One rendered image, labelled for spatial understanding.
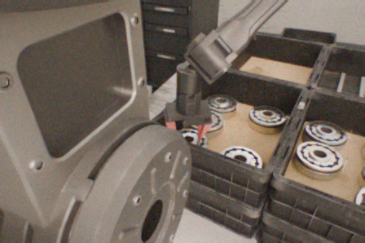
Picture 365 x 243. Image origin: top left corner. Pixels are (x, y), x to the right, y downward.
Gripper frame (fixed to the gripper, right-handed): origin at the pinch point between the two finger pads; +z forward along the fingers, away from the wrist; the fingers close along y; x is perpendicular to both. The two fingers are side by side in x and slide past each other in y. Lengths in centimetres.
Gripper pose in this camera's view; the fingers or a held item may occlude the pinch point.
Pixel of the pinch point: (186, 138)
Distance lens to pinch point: 70.2
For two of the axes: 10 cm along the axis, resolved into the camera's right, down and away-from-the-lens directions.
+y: -9.9, 0.8, -1.4
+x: 1.6, 5.9, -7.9
